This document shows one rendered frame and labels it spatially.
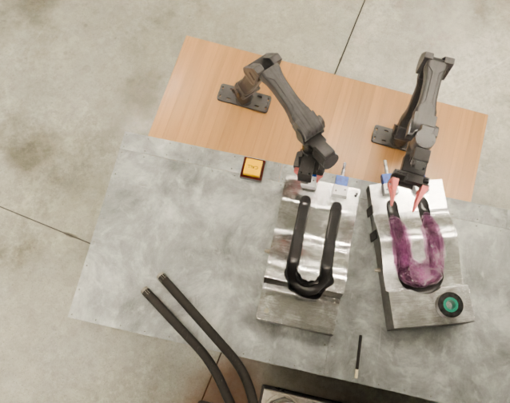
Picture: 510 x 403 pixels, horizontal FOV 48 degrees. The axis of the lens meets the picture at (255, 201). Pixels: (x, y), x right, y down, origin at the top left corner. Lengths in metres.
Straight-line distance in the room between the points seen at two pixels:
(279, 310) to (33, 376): 1.42
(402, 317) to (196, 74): 1.17
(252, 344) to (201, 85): 0.98
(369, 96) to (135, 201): 0.96
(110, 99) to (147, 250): 1.33
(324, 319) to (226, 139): 0.74
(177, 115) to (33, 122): 1.23
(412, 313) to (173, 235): 0.85
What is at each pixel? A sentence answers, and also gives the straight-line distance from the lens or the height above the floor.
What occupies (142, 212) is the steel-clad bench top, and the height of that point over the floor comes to 0.80.
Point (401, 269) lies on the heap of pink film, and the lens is 1.96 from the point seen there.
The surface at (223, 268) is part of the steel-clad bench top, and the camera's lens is 2.00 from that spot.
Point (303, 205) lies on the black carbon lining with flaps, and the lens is 1.96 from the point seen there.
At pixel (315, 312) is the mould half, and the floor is 0.86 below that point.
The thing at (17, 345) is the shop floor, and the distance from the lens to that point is 2.99.
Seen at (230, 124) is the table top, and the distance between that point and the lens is 2.16.
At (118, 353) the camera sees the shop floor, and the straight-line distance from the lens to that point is 2.84.
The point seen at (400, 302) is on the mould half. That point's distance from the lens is 1.92.
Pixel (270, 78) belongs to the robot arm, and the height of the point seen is 1.24.
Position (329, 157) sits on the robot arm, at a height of 1.16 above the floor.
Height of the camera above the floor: 2.76
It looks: 73 degrees down
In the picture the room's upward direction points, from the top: 1 degrees counter-clockwise
